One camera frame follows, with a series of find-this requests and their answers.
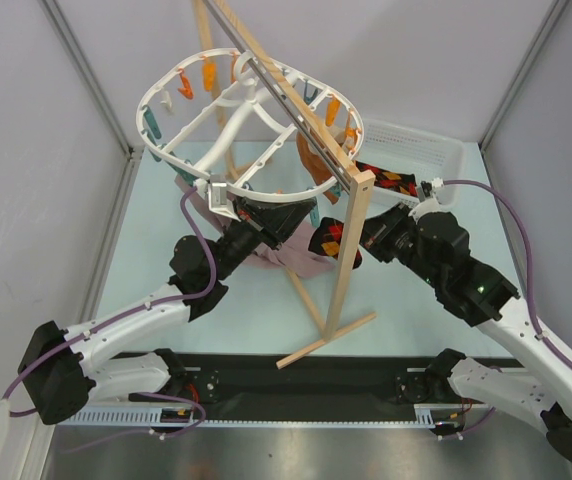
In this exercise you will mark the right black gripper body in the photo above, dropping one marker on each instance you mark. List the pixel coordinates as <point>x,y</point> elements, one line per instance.
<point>373,235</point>

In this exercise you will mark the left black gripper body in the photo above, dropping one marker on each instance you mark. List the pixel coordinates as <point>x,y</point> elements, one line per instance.
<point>236,244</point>

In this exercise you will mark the argyle sock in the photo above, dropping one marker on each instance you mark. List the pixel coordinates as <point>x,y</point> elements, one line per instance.
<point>392,181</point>
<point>326,238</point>

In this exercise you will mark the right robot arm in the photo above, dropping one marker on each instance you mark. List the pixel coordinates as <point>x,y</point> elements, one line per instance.
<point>436,248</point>

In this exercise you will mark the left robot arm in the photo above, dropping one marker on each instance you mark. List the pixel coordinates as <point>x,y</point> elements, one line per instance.
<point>63,369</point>

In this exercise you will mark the mauve cloth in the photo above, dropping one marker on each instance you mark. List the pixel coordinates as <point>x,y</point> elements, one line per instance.
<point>293,254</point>

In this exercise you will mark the orange brown garment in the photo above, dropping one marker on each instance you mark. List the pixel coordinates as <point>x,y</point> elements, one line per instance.
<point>314,164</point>

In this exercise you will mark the white plastic basket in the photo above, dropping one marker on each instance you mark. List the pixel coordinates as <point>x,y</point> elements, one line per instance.
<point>387,147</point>

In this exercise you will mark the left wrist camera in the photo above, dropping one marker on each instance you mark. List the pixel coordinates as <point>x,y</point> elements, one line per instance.
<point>218,198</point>

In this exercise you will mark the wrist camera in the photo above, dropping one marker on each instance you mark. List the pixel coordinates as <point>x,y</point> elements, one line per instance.
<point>427,192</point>
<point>218,198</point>

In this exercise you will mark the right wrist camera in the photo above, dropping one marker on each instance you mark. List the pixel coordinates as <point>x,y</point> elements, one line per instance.
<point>427,192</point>

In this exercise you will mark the wooden drying rack frame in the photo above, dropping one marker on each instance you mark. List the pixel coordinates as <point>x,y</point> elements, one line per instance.
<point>326,162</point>

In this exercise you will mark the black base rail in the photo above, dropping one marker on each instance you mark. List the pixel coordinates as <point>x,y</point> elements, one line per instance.
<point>208,389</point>

